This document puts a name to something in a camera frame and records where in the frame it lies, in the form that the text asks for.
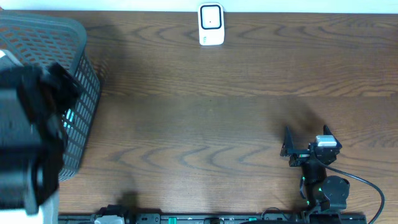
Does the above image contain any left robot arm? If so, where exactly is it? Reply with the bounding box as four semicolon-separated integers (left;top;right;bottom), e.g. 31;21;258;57
1;50;82;223

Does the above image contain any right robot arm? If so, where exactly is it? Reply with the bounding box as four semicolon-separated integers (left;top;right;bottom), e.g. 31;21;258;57
280;125;350;213

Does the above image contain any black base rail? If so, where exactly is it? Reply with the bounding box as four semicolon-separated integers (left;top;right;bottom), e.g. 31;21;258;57
58;205;367;224

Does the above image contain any grey plastic basket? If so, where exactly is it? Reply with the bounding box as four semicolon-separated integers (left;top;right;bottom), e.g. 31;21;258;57
1;11;101;181

